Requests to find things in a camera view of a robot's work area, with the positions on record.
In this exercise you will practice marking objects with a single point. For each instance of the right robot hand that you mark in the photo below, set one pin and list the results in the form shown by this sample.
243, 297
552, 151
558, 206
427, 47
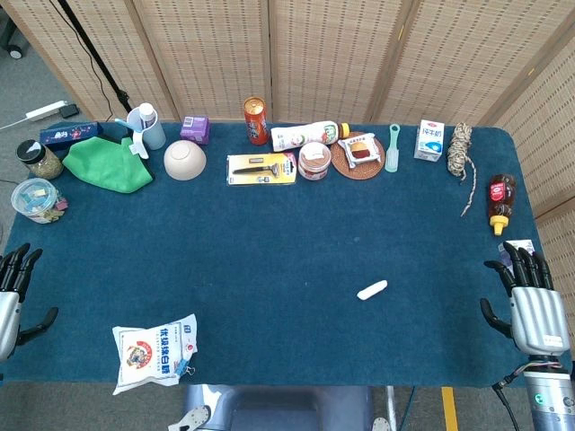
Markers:
536, 314

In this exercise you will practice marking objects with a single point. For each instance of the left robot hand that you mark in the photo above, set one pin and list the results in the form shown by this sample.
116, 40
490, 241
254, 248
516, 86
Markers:
9, 314

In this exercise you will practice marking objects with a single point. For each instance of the small white object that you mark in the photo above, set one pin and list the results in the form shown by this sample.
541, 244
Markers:
372, 290

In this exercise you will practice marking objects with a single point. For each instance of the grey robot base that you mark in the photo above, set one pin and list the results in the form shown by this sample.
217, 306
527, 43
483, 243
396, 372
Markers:
278, 408

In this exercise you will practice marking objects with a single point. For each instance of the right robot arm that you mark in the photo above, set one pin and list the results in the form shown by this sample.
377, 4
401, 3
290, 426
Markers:
552, 395

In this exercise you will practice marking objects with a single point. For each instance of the small purple white packet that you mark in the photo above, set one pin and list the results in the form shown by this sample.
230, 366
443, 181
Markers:
525, 246

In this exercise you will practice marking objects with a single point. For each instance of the clear tub of clips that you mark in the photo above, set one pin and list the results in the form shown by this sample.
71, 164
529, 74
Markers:
36, 202

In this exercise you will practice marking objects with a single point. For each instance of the brown syrup squeeze bottle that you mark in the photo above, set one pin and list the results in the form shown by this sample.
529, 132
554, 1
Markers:
502, 197

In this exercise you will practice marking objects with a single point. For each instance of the white sugar bag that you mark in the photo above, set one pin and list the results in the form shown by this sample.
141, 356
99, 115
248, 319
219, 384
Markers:
148, 354

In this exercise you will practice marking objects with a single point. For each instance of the glass jar black lid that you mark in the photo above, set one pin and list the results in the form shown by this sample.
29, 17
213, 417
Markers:
40, 161

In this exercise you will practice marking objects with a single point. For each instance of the green microfibre cloth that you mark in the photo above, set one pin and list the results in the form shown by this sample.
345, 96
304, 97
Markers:
108, 166

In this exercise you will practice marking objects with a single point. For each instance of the bundle of twine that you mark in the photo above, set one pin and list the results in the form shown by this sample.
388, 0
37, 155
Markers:
459, 150

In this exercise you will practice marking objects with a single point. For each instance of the blue binder clip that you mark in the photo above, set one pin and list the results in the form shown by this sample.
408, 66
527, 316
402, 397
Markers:
183, 366

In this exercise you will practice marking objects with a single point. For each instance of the dark blue printed box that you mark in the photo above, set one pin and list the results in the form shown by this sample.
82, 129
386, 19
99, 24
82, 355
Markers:
67, 134

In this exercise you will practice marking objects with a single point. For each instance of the white perforated plate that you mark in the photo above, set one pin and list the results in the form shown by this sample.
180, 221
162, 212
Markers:
381, 424
193, 417

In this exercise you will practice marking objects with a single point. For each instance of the white blue milk carton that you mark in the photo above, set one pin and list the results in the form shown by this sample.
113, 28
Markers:
429, 141

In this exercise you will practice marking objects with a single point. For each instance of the white power strip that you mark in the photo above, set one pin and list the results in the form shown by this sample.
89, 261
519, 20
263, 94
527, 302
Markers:
45, 111

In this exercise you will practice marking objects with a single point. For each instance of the black power adapter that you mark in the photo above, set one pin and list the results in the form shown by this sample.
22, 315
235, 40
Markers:
69, 111

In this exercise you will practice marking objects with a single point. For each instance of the green scrubbing brush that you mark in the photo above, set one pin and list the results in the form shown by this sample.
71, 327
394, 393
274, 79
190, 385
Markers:
392, 152

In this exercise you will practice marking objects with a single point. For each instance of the light blue toothbrush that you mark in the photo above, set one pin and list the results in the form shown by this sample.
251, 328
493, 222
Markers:
123, 123

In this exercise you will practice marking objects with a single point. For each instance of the light blue cup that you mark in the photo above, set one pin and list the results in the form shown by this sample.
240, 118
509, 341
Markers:
155, 134

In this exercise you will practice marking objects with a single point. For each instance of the beige upturned bowl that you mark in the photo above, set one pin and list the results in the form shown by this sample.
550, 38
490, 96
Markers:
184, 159

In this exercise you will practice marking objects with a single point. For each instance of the round woven coaster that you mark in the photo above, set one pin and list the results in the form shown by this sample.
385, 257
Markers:
346, 170

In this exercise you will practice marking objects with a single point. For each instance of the white toothpaste tube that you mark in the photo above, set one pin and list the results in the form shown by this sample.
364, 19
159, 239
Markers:
146, 116

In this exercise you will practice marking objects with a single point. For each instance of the white snack packet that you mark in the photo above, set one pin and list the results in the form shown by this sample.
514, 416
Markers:
359, 150

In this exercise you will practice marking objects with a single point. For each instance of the small purple box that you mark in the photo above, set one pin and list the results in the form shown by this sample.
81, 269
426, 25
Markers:
194, 130

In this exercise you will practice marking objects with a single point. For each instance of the black chair caster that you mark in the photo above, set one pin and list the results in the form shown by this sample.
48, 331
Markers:
14, 50

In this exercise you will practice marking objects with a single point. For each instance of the black tripod stand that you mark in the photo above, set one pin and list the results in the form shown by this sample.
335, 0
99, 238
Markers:
96, 63

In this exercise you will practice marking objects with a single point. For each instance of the blue felt tablecloth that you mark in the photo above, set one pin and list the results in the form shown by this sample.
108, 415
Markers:
269, 247

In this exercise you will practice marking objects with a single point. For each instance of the clear jar red label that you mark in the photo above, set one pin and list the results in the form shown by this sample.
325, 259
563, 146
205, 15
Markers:
314, 161

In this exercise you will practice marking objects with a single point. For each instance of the razor in yellow pack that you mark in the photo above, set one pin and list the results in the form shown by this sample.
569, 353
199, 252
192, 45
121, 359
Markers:
260, 169

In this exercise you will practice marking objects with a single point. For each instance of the white drink bottle yellow cap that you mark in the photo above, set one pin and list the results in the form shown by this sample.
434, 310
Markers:
301, 134

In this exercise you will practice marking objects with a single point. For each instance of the orange drink can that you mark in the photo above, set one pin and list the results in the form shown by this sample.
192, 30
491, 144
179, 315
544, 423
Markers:
256, 123

